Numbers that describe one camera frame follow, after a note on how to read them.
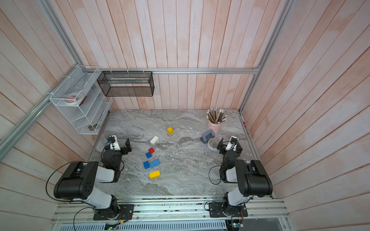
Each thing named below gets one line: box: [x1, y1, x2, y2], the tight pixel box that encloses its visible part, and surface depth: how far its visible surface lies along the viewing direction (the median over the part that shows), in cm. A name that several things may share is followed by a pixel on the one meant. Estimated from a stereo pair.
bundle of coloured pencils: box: [206, 107, 228, 125], surface depth 103 cm
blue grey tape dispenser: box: [199, 128, 215, 144], surface depth 103 cm
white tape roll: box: [207, 137, 220, 151], surface depth 103 cm
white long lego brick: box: [149, 135, 159, 145], surface depth 103 cm
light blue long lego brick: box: [149, 158, 161, 168], surface depth 92 cm
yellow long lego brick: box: [148, 170, 161, 180], surface depth 87 cm
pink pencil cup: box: [206, 119, 222, 134], surface depth 103 cm
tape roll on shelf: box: [63, 93, 84, 105], surface depth 74 cm
